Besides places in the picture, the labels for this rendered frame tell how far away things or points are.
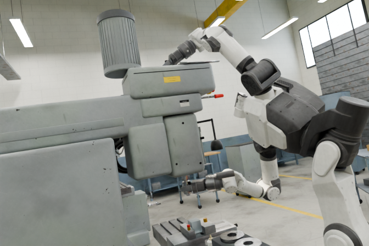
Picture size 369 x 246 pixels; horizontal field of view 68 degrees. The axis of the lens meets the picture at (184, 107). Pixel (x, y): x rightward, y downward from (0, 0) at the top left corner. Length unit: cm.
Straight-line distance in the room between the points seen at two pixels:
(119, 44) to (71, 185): 70
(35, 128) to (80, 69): 696
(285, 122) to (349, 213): 41
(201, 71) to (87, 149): 71
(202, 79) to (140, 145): 48
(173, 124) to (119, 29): 56
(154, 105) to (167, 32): 776
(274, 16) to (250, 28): 128
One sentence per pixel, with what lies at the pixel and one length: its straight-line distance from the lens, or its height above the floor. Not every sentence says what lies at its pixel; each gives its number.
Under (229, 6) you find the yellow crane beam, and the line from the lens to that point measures 828.
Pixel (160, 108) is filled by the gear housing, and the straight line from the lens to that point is 138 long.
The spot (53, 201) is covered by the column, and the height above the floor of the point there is 135.
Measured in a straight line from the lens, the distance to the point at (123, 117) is 135.
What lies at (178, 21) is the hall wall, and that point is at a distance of 937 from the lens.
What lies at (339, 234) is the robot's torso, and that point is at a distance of 126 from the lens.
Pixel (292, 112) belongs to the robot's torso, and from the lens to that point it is 126.
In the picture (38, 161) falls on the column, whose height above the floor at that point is 151.
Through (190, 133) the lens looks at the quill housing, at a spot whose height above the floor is 152.
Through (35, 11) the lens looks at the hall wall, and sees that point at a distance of 892.
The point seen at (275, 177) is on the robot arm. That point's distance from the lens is 164.
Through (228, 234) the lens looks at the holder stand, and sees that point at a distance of 113.
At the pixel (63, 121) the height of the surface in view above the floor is 167.
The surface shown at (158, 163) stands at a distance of 137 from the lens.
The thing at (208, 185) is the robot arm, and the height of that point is 124.
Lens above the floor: 152
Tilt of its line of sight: 6 degrees up
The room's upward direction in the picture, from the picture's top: 10 degrees counter-clockwise
